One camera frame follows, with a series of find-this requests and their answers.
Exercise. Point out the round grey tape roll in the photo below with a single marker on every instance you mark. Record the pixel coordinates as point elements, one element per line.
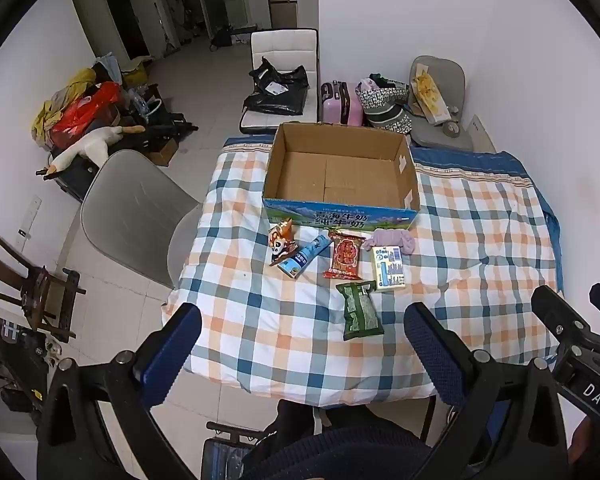
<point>451,129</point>

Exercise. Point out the yellow cloth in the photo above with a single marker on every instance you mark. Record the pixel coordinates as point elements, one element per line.
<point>62,102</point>

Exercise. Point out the blue and white tube pack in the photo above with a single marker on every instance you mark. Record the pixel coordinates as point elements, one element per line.
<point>302,257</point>

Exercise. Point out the green snack packet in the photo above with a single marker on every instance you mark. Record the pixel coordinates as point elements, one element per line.
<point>361,311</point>

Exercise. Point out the white goose plush toy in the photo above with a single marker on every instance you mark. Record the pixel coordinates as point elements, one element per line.
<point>92,146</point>

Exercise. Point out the grey shell chair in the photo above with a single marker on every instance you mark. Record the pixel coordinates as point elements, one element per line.
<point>130,210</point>

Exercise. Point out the red plastic bag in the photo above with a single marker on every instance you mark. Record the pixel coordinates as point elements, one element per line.
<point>82,110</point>

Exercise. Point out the grey padded chair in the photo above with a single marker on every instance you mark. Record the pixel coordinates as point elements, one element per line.
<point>442,110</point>

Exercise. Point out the yellow toy on card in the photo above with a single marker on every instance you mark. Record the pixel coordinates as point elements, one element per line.
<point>430,92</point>

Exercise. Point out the black suitcase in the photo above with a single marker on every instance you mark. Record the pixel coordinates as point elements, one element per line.
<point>77,182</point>

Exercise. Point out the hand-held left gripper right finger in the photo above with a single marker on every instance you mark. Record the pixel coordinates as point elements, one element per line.
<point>432,352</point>

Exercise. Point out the checked blanket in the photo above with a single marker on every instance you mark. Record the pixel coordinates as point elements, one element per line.
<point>280,320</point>

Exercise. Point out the purple cloth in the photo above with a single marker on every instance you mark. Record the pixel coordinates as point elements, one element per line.
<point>397,239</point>

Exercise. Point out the pink suitcase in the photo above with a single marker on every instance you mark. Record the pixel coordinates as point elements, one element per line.
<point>341,104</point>

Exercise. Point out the orange cartoon snack packet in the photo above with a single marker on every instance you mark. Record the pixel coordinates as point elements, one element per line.
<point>281,246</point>

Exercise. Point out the person's dark clothing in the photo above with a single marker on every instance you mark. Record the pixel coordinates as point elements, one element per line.
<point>340,447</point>

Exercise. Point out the dark wooden chair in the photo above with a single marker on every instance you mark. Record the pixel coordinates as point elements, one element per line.
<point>22,285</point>

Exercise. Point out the small white blue box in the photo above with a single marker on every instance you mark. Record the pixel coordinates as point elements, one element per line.
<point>389,267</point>

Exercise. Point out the dark equipment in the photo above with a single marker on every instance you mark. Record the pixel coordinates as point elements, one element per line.
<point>10,360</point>

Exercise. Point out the pile of clothes and bags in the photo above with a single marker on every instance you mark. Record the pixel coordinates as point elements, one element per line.
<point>152,127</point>

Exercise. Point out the white padded chair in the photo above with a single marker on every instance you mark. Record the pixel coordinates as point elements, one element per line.
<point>282,42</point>

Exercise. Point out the patterned tote bag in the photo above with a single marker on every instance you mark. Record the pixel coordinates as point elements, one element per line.
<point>386,106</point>

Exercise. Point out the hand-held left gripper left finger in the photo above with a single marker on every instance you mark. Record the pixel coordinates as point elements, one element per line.
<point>172,355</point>

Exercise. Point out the black plastic bag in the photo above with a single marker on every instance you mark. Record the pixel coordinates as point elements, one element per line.
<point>277,89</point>

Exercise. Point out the small brown cardboard box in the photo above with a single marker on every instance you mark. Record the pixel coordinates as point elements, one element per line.
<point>163,150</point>

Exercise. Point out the black frame stool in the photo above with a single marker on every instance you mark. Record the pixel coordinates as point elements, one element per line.
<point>227,452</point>

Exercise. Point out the red snack packet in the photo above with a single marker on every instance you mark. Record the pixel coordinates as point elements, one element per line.
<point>345,256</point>

